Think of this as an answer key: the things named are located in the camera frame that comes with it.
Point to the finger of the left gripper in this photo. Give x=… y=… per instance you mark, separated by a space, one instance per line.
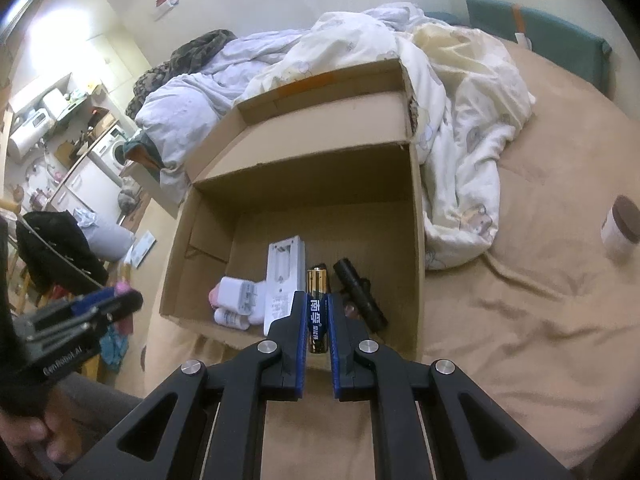
x=102 y=304
x=84 y=317

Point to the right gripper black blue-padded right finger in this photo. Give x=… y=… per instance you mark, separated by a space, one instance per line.
x=429 y=421

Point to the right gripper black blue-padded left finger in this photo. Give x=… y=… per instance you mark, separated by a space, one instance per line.
x=206 y=422

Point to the pink small object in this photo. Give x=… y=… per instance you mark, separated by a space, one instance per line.
x=124 y=323

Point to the white power adapter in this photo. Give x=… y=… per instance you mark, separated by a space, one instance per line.
x=243 y=297

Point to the black flashlight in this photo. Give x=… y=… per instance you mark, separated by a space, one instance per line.
x=358 y=291

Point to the white air conditioner remote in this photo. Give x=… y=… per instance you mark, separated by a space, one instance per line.
x=286 y=270

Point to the black gold AA battery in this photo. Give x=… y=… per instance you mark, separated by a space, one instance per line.
x=317 y=297

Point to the person's left hand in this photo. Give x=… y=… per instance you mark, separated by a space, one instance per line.
x=55 y=430

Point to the black clothing on chair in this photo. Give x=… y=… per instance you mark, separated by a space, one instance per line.
x=56 y=253

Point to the small white pill bottle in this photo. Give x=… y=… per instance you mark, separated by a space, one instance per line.
x=230 y=319

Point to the beige bed blanket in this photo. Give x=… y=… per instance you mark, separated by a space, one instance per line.
x=545 y=322

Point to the white washing machine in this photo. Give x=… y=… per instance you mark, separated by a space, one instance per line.
x=108 y=153

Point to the brown cardboard box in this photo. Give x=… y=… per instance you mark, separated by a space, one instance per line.
x=328 y=158

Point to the camouflage patterned cloth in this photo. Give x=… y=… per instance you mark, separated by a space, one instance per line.
x=187 y=59

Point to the brown lidded white jar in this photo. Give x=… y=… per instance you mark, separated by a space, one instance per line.
x=620 y=229

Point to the white printed duvet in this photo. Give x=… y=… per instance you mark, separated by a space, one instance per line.
x=449 y=95

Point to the teal headboard cushion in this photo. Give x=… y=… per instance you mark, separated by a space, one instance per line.
x=582 y=53

